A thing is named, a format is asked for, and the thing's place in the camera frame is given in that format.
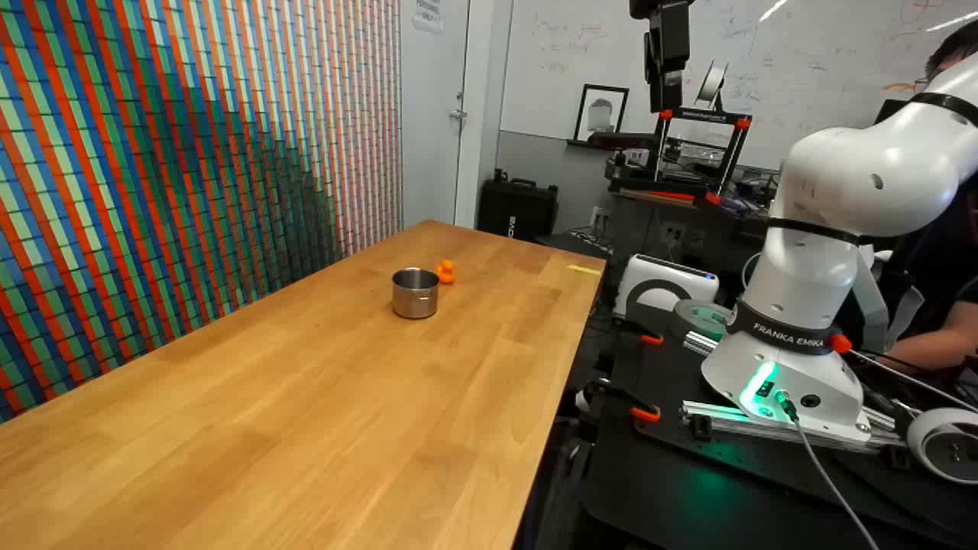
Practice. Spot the white box device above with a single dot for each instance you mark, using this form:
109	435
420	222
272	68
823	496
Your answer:
661	282

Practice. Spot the orange black clamp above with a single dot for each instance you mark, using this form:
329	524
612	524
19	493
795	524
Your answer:
636	410

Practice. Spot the person in black shirt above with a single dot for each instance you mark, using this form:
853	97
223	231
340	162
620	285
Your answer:
936	293

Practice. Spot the orange rubber duck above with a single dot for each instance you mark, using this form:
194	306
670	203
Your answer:
444	271

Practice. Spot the silver metal cup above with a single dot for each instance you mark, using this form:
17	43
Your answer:
415	290

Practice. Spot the framed portrait picture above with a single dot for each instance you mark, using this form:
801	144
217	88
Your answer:
600	110

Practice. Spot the black camera on stand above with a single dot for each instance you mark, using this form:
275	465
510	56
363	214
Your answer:
667	46

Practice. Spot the black case on floor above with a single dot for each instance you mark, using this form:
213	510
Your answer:
519	206

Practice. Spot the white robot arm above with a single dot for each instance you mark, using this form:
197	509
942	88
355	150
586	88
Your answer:
839	187

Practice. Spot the black and orange 3D printer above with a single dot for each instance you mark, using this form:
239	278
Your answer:
690	150

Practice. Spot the white round device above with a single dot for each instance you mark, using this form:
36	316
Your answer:
945	442

